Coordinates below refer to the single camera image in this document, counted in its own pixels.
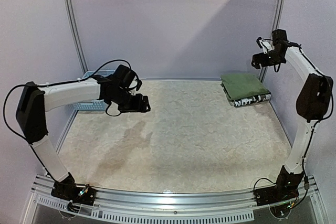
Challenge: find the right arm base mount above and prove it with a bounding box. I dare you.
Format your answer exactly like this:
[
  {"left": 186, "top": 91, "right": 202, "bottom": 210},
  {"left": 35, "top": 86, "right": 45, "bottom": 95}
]
[{"left": 253, "top": 177, "right": 308, "bottom": 210}]

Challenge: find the left aluminium wall post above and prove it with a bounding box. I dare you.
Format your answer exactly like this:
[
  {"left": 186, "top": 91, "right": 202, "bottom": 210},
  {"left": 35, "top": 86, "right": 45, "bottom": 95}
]
[{"left": 64, "top": 0, "right": 88, "bottom": 73}]

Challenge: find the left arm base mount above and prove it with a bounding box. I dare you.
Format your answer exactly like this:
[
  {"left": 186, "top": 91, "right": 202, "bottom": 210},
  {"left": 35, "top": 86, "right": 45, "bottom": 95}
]
[{"left": 51, "top": 173, "right": 97, "bottom": 213}]

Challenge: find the front aluminium rail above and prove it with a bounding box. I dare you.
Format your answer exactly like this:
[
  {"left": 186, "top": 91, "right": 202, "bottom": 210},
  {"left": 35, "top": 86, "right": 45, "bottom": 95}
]
[{"left": 23, "top": 175, "right": 328, "bottom": 223}]

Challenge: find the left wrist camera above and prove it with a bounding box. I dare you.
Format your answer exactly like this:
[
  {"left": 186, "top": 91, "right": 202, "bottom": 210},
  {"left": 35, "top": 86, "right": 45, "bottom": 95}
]
[{"left": 131, "top": 78, "right": 142, "bottom": 92}]

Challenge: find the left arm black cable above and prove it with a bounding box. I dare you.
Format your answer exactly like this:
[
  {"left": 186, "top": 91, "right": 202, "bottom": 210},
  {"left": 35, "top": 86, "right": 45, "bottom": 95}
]
[{"left": 2, "top": 59, "right": 133, "bottom": 141}]

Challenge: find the black white checked shirt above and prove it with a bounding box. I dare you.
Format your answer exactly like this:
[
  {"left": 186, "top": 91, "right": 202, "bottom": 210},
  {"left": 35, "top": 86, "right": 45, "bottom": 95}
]
[{"left": 227, "top": 93, "right": 271, "bottom": 108}]

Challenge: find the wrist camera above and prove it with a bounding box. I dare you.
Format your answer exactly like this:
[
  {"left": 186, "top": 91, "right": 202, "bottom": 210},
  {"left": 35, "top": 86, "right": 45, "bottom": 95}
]
[
  {"left": 131, "top": 78, "right": 142, "bottom": 92},
  {"left": 256, "top": 37, "right": 274, "bottom": 54}
]

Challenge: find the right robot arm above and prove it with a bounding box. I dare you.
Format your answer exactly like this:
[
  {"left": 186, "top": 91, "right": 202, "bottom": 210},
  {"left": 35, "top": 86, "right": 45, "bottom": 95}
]
[{"left": 251, "top": 29, "right": 333, "bottom": 201}]

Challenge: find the green garment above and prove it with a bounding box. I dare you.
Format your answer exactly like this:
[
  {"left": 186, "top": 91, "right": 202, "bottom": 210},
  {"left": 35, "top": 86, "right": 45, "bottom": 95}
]
[{"left": 221, "top": 73, "right": 271, "bottom": 101}]

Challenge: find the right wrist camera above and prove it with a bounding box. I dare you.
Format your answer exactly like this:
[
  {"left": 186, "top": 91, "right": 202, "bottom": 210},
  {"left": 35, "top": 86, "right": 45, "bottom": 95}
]
[{"left": 256, "top": 37, "right": 274, "bottom": 54}]

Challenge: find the light blue plastic basket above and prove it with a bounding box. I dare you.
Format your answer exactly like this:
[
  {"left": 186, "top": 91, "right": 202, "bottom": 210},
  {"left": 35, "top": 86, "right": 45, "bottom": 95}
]
[{"left": 73, "top": 69, "right": 114, "bottom": 111}]

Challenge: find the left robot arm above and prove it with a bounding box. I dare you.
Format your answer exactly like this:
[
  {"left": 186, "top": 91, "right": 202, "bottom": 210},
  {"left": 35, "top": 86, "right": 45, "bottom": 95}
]
[{"left": 16, "top": 65, "right": 151, "bottom": 200}]

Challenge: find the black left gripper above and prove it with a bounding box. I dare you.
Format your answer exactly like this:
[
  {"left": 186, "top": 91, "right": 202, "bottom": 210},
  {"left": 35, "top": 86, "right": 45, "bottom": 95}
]
[{"left": 109, "top": 87, "right": 151, "bottom": 113}]

